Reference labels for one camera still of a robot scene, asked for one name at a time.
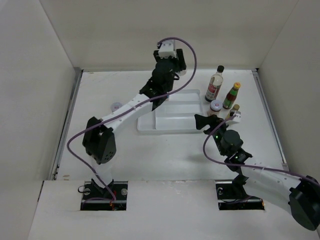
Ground white divided organizer tray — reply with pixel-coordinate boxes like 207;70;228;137
137;89;204;135

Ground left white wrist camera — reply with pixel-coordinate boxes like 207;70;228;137
158;39;177;59

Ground red lid pink jar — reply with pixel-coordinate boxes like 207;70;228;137
207;99;223;116

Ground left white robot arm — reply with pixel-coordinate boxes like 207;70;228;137
82;48;186;200

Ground tall dark soy sauce bottle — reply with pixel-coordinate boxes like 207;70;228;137
205;65;225;102

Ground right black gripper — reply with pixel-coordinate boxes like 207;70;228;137
194;113;233;156

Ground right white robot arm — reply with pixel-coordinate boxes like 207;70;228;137
194;114;320;231

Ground red cap chili sauce bottle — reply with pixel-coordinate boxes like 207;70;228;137
222;82;241;109

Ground small yellow label bottle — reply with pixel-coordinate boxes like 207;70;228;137
225;104;240;119

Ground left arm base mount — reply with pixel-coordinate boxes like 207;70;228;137
77;179;129;211

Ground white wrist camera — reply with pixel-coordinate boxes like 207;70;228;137
227;111;241;125
158;39;177;59

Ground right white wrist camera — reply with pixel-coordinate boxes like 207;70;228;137
227;111;241;125

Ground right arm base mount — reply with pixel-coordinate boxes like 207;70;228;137
215;175;265;211

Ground pink label spice jar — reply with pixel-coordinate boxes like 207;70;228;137
177;69;187;77

